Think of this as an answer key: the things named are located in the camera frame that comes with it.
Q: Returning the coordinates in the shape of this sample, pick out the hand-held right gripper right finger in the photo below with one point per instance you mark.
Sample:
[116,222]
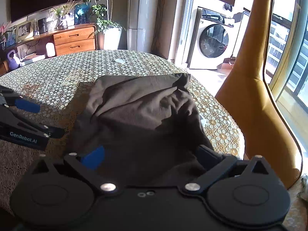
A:
[208,156]

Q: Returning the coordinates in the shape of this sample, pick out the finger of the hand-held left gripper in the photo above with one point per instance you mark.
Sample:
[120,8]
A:
[54,133]
[27,105]

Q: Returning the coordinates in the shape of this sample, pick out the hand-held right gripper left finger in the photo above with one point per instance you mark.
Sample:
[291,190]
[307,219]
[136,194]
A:
[93,157]

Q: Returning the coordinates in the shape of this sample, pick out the brown t-shirt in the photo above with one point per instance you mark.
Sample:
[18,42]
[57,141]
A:
[144,115]

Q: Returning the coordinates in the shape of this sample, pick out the purple kettlebell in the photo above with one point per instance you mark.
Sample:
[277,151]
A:
[14,62]

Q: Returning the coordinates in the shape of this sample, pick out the white router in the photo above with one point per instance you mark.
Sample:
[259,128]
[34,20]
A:
[33,57]

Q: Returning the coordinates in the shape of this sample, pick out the small white appliance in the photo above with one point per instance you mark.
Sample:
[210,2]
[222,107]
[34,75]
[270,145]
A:
[50,50]

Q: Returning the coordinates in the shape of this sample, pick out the tan leather chair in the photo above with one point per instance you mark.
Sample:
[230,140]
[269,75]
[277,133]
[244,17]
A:
[255,113]

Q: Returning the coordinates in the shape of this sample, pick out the framed photo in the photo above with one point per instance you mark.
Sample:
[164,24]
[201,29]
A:
[24,30]

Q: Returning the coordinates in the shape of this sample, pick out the pink flowers in vase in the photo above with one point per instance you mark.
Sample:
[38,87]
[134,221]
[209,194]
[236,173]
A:
[4,28]

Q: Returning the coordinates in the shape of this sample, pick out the black speaker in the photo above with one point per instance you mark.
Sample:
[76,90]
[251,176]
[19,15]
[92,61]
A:
[42,26]

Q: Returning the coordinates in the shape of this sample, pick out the wooden console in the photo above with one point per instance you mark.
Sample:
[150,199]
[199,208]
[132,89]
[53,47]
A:
[72,36]

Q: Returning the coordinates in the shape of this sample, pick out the glass vase with plant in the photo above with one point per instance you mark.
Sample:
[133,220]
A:
[63,24]

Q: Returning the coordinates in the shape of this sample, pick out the clear plastic scrap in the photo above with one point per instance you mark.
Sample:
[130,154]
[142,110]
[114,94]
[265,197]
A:
[119,61]

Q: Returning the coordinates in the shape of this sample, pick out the potted plant in white pot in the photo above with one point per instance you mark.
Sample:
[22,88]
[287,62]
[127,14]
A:
[110,39]

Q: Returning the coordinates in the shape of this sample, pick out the blue picture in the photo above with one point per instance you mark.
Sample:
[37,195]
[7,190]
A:
[81,14]

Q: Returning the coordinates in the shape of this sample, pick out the white washing machine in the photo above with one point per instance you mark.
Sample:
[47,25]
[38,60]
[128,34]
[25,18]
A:
[214,41]

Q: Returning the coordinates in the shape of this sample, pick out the white standing air conditioner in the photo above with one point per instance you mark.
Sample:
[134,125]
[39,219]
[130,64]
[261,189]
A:
[142,16]

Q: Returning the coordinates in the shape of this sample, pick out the brown curtain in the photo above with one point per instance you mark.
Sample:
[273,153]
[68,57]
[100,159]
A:
[166,16]

